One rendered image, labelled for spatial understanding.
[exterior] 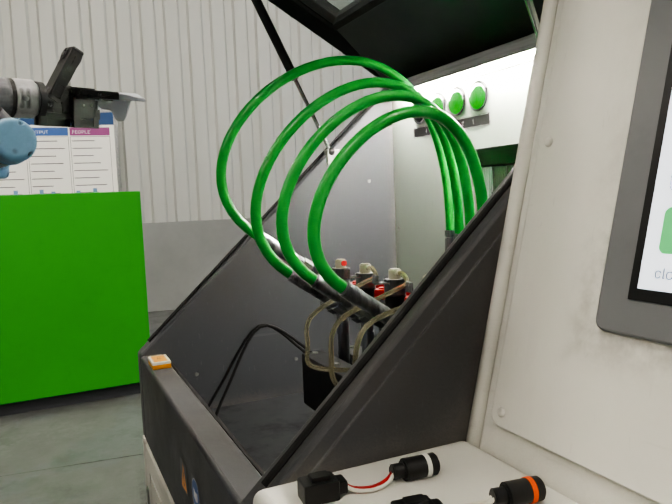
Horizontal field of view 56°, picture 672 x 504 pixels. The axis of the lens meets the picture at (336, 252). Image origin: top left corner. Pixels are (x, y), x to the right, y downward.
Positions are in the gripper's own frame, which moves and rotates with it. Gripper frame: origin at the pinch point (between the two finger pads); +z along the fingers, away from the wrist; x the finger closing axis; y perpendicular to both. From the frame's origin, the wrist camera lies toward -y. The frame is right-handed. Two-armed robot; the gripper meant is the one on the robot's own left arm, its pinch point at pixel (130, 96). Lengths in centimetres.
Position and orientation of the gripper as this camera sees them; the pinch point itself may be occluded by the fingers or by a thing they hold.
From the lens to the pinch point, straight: 149.0
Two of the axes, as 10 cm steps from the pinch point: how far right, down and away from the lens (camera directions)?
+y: -0.6, 9.8, 1.9
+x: 6.9, 1.7, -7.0
